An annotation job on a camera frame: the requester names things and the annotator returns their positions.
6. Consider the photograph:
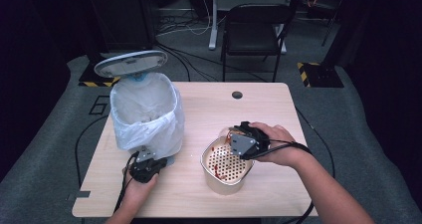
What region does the white floor cable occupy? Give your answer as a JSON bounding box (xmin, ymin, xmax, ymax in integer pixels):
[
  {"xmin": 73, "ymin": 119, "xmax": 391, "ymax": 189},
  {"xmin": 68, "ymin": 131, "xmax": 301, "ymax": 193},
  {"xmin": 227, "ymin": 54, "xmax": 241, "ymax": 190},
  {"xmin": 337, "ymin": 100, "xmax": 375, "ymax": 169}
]
[{"xmin": 155, "ymin": 0, "xmax": 213, "ymax": 38}]

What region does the white and blue pedal bin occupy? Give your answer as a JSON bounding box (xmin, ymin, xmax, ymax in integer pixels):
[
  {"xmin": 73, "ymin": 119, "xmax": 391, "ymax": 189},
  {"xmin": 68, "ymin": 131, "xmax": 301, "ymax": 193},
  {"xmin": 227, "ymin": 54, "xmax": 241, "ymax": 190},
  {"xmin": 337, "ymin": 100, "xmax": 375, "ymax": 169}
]
[{"xmin": 94, "ymin": 50, "xmax": 185, "ymax": 167}]

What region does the black floor cable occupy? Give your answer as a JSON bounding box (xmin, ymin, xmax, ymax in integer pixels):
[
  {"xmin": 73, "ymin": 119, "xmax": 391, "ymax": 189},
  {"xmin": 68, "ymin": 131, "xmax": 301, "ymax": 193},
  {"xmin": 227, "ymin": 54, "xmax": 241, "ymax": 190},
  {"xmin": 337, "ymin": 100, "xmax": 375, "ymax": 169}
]
[{"xmin": 153, "ymin": 42, "xmax": 267, "ymax": 83}]

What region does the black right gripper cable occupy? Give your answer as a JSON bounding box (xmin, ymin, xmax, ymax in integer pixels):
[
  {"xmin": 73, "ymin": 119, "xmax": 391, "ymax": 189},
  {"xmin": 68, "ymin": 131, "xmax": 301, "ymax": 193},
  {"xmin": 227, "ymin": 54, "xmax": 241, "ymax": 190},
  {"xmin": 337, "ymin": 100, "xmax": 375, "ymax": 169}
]
[{"xmin": 242, "ymin": 108, "xmax": 336, "ymax": 224}]

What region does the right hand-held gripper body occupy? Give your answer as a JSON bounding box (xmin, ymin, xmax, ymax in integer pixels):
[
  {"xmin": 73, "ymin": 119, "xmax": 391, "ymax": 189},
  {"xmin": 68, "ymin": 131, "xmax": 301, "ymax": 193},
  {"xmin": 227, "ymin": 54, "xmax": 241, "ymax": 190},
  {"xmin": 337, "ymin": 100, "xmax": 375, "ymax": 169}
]
[{"xmin": 228, "ymin": 120, "xmax": 270, "ymax": 161}]

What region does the black base plate striped edge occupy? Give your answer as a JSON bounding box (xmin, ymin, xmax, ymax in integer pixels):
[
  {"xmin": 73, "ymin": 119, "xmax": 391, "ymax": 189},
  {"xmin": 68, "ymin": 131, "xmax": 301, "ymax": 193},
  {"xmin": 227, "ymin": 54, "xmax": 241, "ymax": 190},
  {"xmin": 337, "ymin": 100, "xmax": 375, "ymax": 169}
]
[
  {"xmin": 297, "ymin": 62, "xmax": 345, "ymax": 89},
  {"xmin": 78, "ymin": 61, "xmax": 128, "ymax": 88}
]

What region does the white desk frame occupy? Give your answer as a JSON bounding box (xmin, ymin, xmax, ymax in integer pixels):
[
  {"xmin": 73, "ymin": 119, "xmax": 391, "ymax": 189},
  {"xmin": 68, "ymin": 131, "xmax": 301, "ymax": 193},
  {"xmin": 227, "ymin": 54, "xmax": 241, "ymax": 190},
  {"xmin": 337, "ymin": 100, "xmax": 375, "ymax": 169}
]
[{"xmin": 208, "ymin": 0, "xmax": 295, "ymax": 55}]

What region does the beige container with perforated strainer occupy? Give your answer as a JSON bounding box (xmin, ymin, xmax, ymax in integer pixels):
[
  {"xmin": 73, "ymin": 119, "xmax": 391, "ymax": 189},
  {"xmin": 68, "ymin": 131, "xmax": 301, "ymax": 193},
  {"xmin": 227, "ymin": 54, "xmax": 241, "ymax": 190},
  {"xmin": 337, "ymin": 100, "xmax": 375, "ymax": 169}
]
[{"xmin": 199, "ymin": 135, "xmax": 255, "ymax": 196}]

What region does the person's left hand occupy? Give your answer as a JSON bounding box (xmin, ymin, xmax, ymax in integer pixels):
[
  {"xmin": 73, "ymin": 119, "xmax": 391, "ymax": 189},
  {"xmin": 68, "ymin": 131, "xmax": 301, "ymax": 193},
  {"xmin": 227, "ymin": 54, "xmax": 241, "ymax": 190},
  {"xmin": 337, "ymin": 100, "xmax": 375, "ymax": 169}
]
[{"xmin": 122, "ymin": 170, "xmax": 159, "ymax": 208}]

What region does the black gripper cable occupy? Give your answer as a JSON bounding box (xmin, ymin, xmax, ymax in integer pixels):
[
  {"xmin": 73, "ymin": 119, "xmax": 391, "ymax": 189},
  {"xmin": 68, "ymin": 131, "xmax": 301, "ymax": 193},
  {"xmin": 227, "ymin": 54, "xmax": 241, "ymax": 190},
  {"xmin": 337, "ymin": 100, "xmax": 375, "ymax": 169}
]
[
  {"xmin": 75, "ymin": 114, "xmax": 139, "ymax": 215},
  {"xmin": 242, "ymin": 108, "xmax": 336, "ymax": 224}
]

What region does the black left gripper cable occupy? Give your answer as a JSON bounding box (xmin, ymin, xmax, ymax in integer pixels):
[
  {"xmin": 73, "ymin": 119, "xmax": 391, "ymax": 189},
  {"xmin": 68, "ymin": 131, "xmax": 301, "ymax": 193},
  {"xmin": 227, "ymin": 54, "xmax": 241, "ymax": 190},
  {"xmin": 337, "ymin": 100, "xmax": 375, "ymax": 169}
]
[{"xmin": 75, "ymin": 114, "xmax": 139, "ymax": 215}]

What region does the white plastic bin bag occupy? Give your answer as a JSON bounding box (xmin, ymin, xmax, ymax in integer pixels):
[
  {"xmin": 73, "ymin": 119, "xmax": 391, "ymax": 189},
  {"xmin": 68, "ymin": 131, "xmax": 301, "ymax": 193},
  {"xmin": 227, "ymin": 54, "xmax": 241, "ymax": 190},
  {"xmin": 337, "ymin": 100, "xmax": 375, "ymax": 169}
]
[{"xmin": 109, "ymin": 72, "xmax": 185, "ymax": 152}]

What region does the person's right hand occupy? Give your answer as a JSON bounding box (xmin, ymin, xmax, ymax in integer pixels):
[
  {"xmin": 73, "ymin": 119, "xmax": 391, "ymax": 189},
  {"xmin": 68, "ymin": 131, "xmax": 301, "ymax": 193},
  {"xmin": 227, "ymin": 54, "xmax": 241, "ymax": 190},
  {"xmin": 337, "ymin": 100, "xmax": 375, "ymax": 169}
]
[{"xmin": 248, "ymin": 121, "xmax": 312, "ymax": 168}]

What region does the black folding chair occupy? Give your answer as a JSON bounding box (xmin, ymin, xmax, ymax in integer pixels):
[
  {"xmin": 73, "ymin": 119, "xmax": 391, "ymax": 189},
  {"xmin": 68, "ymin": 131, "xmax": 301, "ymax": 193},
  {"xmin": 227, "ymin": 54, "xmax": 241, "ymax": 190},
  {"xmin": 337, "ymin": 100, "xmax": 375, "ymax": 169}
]
[{"xmin": 220, "ymin": 3, "xmax": 295, "ymax": 83}]

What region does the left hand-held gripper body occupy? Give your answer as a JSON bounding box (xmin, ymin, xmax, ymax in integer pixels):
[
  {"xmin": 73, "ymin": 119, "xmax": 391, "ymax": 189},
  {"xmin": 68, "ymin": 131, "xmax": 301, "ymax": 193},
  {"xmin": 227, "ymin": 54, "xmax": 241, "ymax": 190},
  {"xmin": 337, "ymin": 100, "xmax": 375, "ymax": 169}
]
[{"xmin": 128, "ymin": 146, "xmax": 161, "ymax": 184}]

